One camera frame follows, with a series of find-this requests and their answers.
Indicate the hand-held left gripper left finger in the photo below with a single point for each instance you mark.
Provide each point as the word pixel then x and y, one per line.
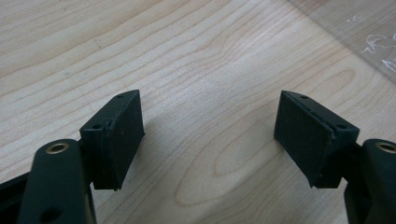
pixel 115 140

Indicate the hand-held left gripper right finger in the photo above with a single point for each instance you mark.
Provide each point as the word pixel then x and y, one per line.
pixel 308 140

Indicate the clear plastic box white trim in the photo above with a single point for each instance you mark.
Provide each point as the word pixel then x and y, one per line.
pixel 373 37

